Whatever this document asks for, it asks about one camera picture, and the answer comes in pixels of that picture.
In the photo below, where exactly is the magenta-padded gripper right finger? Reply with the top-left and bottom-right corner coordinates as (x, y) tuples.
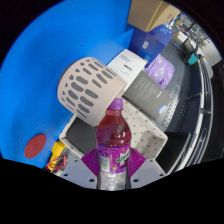
(127, 147), (168, 190)

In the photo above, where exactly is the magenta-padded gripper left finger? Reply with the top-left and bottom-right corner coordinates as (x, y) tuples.
(59, 147), (100, 190)

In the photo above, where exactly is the purple-capped clear drink bottle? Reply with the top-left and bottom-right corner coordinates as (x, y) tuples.
(95, 97), (132, 192)

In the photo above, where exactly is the yellow multimeter with red leads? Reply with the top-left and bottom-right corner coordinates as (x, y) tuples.
(44, 139), (73, 173)

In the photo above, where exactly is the black workbench shelf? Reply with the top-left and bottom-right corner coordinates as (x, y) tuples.
(159, 130), (194, 175)

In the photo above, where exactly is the black rectangular speaker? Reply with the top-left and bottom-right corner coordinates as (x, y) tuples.
(65, 116), (99, 156)

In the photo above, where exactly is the flat round red coaster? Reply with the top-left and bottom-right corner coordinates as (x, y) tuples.
(24, 133), (48, 160)

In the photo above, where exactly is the dark grey flat box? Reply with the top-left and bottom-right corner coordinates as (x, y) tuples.
(122, 70), (173, 120)

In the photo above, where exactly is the beige mug with grey ovals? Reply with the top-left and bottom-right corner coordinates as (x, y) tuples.
(56, 56), (128, 128)

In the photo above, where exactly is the purple plastic bag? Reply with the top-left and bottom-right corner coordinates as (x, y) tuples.
(143, 53), (176, 90)

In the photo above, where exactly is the white cardboard box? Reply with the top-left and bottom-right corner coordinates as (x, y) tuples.
(106, 48), (149, 88)

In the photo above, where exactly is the blue cardboard box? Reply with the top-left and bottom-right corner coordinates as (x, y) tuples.
(128, 23), (174, 64)

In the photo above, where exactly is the small brown cardboard box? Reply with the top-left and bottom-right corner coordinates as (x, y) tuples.
(126, 0), (182, 33)

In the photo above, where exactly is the teal wall holder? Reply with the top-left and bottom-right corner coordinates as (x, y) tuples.
(187, 53), (199, 66)

